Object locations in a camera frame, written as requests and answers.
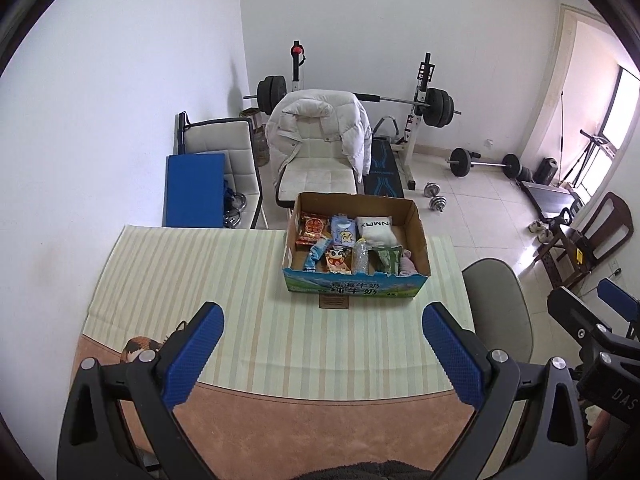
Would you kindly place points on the loaded barbell on rack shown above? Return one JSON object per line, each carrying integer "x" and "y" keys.
{"x": 437, "y": 109}

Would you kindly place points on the dark wooden chair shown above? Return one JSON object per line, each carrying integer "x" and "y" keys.
{"x": 572, "y": 254}

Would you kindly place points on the black fleece garment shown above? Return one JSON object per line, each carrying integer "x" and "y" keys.
{"x": 389, "y": 470}

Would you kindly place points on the pair of slippers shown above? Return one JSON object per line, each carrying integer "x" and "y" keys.
{"x": 543, "y": 234}

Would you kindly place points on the white padded chair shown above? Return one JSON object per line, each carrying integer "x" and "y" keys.
{"x": 317, "y": 166}

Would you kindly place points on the weight bench rack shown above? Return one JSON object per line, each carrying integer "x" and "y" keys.
{"x": 393, "y": 147}

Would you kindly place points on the pink grey cloth bundle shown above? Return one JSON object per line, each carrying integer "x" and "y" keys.
{"x": 406, "y": 265}

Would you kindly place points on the orange panda snack packet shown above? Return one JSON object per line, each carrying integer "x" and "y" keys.
{"x": 337, "y": 259}

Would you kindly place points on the chrome dumbbell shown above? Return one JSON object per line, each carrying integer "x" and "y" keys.
{"x": 436, "y": 201}

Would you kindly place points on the blue folded mat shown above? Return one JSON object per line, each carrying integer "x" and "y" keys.
{"x": 194, "y": 191}

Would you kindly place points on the white puffer jacket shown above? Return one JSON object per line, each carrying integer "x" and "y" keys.
{"x": 331, "y": 116}

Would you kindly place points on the white side chair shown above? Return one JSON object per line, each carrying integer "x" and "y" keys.
{"x": 232, "y": 138}

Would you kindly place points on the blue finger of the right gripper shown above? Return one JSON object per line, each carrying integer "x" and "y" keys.
{"x": 620, "y": 301}

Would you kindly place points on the blue Nestle sachet strip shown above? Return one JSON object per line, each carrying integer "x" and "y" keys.
{"x": 315, "y": 253}

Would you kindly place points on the green snack packet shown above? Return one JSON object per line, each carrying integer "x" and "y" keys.
{"x": 388, "y": 259}

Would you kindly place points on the grey office chair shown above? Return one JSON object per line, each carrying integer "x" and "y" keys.
{"x": 500, "y": 315}

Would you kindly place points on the white packaged towel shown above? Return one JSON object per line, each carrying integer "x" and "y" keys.
{"x": 377, "y": 231}

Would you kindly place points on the barbell on floor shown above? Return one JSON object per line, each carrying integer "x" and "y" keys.
{"x": 462, "y": 161}

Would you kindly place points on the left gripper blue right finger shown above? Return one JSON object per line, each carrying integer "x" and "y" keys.
{"x": 461, "y": 354}

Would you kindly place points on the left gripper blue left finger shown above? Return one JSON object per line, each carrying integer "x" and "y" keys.
{"x": 186, "y": 352}

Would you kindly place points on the blue tissue pack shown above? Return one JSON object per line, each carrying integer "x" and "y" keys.
{"x": 343, "y": 231}

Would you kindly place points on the black tripod stand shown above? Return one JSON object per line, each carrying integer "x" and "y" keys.
{"x": 588, "y": 154}

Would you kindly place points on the red floral snack packet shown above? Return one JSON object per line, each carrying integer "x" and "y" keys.
{"x": 311, "y": 228}

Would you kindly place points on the cardboard milk box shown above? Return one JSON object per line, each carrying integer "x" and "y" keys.
{"x": 407, "y": 227}

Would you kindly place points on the black treadmill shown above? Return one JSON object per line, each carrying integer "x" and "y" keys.
{"x": 549, "y": 201}

